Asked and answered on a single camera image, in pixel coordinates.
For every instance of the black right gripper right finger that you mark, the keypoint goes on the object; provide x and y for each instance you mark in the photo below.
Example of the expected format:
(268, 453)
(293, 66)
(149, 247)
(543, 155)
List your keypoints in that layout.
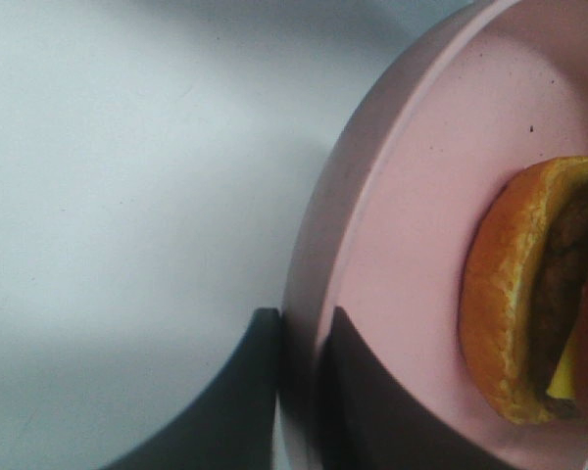
(366, 420)

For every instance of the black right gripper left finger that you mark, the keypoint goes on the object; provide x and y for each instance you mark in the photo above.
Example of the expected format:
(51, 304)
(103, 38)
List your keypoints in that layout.
(230, 425)

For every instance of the burger with lettuce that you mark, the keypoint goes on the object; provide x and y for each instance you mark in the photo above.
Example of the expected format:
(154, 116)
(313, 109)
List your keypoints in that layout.
(522, 289)

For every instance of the pink round plate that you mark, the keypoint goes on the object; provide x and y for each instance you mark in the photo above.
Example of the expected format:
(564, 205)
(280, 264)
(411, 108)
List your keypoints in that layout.
(498, 86)

